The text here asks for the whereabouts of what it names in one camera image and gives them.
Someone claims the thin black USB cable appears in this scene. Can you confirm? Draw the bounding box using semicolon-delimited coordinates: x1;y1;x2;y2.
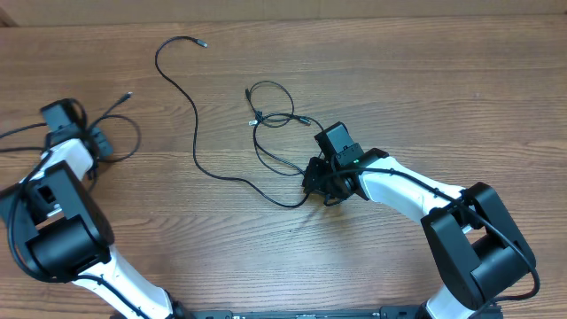
245;80;325;177

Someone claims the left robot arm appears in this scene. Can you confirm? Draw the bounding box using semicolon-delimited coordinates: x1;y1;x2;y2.
1;98;186;318

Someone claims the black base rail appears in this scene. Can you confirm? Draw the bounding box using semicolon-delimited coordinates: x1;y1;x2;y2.
169;305;431;319

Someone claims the short black USB cable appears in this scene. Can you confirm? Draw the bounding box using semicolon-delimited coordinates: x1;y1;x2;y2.
88;91;142;164

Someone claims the black USB-A cable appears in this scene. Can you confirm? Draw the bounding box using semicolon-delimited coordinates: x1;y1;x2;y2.
154;35;311;209

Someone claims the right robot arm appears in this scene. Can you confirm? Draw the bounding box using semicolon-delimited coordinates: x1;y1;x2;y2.
302;122;540;318

